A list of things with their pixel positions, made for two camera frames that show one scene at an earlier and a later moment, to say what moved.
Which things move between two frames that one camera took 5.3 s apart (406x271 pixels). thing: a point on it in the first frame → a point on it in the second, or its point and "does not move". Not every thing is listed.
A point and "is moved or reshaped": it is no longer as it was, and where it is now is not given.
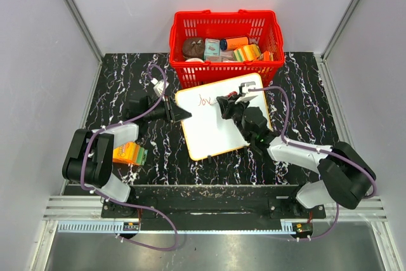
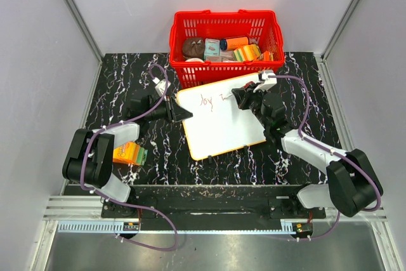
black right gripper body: x=233 y=109 → x=253 y=101
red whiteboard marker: x=233 y=93 is moved or reshaped
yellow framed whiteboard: x=207 y=132 does not move
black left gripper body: x=163 y=111 does not move
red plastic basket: x=262 y=26 does not move
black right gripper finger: x=222 y=101 → x=240 y=96
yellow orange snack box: x=249 y=52 does not move
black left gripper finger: x=179 y=113 does not move
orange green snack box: x=130 y=153 does not move
